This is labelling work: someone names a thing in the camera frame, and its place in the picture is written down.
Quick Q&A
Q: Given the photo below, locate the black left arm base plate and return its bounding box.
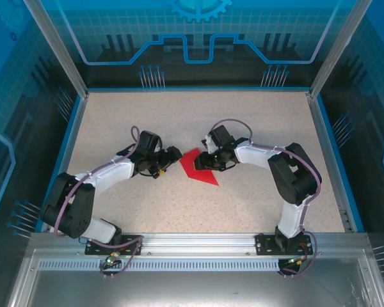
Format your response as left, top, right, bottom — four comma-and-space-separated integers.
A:
84, 235, 144, 256

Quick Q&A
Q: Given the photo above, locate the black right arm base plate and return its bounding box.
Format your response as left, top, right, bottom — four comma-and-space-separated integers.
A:
255, 233, 312, 256

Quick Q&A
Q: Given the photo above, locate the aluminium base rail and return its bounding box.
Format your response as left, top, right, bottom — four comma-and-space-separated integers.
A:
28, 232, 371, 256

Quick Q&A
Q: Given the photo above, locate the red cloth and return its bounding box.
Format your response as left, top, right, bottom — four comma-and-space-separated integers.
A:
179, 147, 220, 187

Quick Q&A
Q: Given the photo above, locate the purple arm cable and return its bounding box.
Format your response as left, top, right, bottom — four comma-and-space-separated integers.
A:
52, 125, 145, 279
211, 118, 323, 279

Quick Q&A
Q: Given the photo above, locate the aluminium frame post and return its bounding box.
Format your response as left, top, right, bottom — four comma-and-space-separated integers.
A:
308, 0, 374, 98
22, 0, 90, 98

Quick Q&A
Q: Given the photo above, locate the slotted metal cable duct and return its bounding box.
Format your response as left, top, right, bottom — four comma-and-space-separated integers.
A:
37, 259, 282, 272

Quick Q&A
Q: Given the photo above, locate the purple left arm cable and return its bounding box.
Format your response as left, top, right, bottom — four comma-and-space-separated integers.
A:
52, 125, 145, 279

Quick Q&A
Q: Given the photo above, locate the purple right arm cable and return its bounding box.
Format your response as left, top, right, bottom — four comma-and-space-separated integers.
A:
211, 118, 323, 279

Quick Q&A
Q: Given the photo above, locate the blue table side rail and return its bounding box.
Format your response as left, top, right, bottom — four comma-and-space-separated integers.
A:
34, 94, 90, 233
307, 92, 366, 233

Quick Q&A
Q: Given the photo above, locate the grey metal tray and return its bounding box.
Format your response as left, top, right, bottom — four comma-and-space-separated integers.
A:
6, 249, 384, 307

